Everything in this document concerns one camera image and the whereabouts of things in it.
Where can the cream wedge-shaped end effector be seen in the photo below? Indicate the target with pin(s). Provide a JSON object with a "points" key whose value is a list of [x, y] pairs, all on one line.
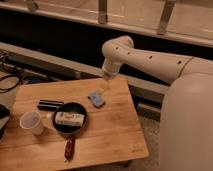
{"points": [[105, 84]]}

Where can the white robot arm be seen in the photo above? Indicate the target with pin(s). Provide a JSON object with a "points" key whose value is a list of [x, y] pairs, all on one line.
{"points": [[186, 123]]}

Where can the blue sponge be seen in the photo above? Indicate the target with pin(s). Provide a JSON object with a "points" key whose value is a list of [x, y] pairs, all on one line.
{"points": [[96, 99]]}

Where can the black frying pan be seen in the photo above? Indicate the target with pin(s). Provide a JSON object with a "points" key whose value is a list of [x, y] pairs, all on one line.
{"points": [[74, 108]]}

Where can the white box in pan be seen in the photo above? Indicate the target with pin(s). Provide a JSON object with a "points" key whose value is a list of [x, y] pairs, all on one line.
{"points": [[69, 119]]}

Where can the black rectangular case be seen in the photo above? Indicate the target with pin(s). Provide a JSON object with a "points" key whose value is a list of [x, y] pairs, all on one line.
{"points": [[49, 105]]}

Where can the white plastic cup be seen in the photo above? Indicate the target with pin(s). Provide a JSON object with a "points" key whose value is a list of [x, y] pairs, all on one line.
{"points": [[32, 122]]}

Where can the dark object at left edge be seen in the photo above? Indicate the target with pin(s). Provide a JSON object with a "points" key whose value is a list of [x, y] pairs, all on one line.
{"points": [[4, 118]]}

